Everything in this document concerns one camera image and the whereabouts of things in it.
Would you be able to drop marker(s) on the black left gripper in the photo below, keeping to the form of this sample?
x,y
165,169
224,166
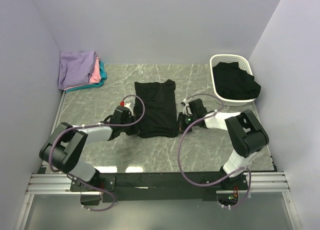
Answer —
x,y
135,129

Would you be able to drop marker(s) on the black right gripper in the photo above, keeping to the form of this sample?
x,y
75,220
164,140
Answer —
x,y
182,127

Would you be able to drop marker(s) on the black t-shirt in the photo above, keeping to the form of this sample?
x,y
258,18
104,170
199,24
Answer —
x,y
157,102
231,82

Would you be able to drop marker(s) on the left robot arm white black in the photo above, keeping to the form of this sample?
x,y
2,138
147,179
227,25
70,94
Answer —
x,y
68,142

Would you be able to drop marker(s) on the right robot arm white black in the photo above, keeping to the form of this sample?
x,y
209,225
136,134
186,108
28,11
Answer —
x,y
246,133

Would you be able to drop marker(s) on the black t-shirt in basket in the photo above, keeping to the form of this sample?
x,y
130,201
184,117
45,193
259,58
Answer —
x,y
231,82

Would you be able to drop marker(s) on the folded pink t-shirt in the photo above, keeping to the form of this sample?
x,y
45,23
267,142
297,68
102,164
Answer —
x,y
94,79

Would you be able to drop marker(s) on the folded teal t-shirt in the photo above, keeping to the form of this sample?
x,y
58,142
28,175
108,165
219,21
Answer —
x,y
103,75

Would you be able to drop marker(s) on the folded lavender t-shirt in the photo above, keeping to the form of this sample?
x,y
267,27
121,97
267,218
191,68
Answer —
x,y
75,68

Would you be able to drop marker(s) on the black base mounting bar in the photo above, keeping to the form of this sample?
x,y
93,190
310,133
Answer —
x,y
114,187

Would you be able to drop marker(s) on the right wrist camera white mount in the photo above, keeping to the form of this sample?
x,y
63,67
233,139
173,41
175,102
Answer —
x,y
186,107

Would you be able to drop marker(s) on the aluminium extrusion rail frame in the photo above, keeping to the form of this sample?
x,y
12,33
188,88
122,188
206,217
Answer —
x,y
50,205

